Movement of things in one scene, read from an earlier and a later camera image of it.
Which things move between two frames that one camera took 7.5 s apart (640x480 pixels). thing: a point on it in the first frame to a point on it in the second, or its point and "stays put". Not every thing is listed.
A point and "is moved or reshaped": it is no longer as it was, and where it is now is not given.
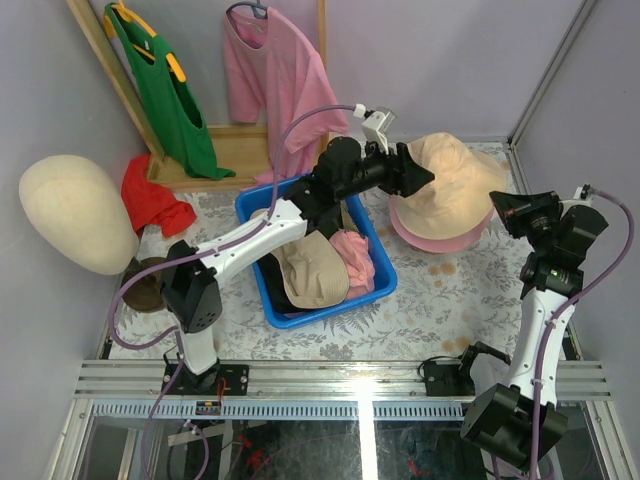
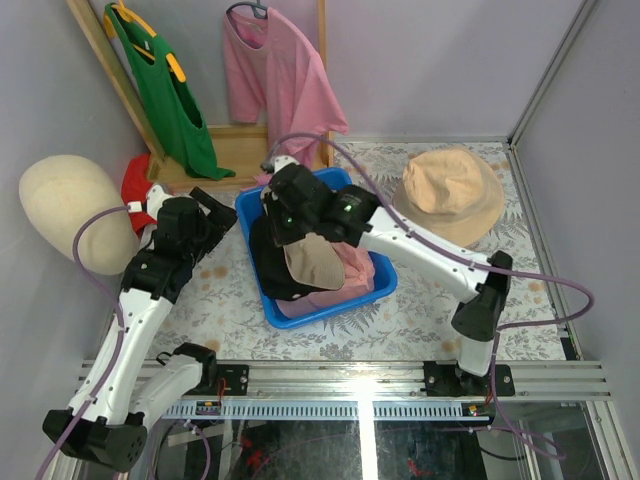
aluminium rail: [295, 389] stays put
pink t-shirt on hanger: [275, 73] stays put
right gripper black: [515, 209] to [281, 235]
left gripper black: [398, 168] to [214, 211]
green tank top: [169, 94] stays put
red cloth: [148, 202] stays put
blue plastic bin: [357, 219] is moved or reshaped
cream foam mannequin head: [79, 212] stays put
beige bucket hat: [458, 201] is moved or reshaped
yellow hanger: [173, 62] stays put
